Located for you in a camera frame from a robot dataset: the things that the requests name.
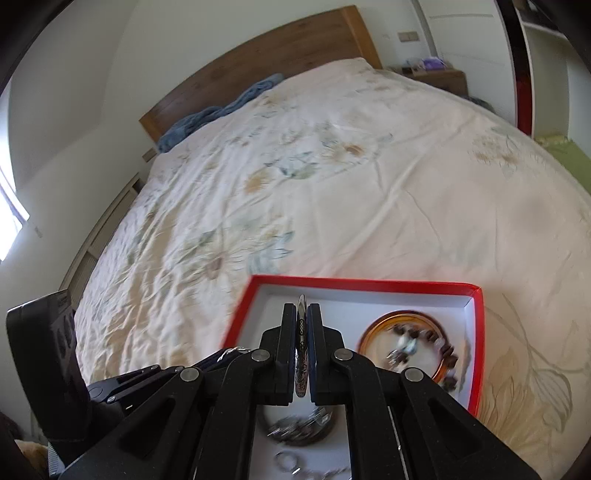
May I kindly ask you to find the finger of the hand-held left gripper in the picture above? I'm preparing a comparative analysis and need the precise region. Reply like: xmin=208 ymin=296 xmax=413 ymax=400
xmin=87 ymin=347 xmax=252 ymax=418

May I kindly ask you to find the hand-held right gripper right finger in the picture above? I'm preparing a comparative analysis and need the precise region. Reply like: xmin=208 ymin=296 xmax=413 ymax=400
xmin=308 ymin=302 xmax=541 ymax=480

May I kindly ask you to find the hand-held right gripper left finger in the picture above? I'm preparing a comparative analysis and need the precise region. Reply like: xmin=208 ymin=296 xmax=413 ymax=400
xmin=58 ymin=302 xmax=298 ymax=480

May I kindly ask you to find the silver bangle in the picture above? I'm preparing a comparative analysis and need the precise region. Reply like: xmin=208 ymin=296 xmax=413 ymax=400
xmin=294 ymin=294 xmax=311 ymax=398

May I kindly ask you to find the amber bangle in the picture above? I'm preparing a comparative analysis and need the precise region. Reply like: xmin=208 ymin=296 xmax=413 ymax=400
xmin=356 ymin=310 xmax=462 ymax=393

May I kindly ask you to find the silver wristwatch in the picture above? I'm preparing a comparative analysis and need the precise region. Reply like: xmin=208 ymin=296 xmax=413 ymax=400
xmin=265 ymin=408 xmax=333 ymax=446

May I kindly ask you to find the red jewelry box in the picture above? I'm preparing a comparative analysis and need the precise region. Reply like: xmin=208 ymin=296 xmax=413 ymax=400
xmin=223 ymin=274 xmax=485 ymax=480

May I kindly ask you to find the twisted silver hoop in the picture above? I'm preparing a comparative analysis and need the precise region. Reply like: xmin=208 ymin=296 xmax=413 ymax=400
xmin=274 ymin=451 xmax=301 ymax=474

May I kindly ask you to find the beaded bracelet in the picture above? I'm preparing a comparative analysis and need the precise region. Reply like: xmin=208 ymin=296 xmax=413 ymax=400
xmin=385 ymin=323 xmax=467 ymax=393

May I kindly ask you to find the window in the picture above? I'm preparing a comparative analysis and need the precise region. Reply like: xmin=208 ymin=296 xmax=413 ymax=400
xmin=0 ymin=171 xmax=31 ymax=264

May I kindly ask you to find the floral bed blanket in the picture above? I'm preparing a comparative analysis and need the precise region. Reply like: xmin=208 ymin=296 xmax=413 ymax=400
xmin=74 ymin=58 xmax=591 ymax=480

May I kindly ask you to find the blue towel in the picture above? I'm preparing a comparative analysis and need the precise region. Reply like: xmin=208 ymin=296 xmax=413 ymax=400
xmin=154 ymin=73 xmax=284 ymax=153

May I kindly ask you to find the wooden headboard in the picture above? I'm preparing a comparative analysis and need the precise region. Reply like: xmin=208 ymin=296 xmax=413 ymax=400
xmin=139 ymin=4 xmax=384 ymax=141

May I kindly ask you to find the wooden nightstand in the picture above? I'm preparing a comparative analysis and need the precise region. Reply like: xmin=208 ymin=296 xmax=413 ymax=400
xmin=385 ymin=65 xmax=469 ymax=97

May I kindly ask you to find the green cloth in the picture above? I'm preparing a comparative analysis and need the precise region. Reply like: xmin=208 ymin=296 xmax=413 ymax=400
xmin=536 ymin=134 xmax=591 ymax=185

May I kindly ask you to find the red fabric item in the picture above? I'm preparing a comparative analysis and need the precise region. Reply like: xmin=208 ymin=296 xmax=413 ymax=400
xmin=514 ymin=65 xmax=533 ymax=132

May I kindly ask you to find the white wardrobe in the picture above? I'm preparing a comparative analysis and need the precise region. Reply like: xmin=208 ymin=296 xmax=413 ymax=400
xmin=416 ymin=0 xmax=591 ymax=139

